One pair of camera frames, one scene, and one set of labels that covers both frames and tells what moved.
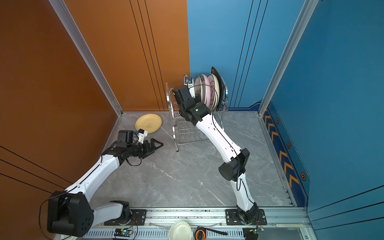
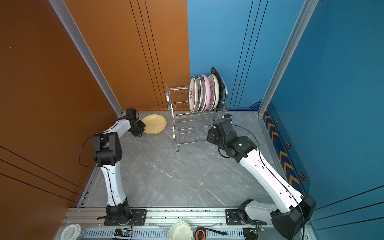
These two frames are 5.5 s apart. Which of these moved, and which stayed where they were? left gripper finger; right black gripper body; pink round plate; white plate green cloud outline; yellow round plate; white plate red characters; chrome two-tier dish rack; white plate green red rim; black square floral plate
Moved: right black gripper body; left gripper finger; yellow round plate
Stayed: pink round plate; white plate green red rim; white plate red characters; white plate green cloud outline; black square floral plate; chrome two-tier dish rack
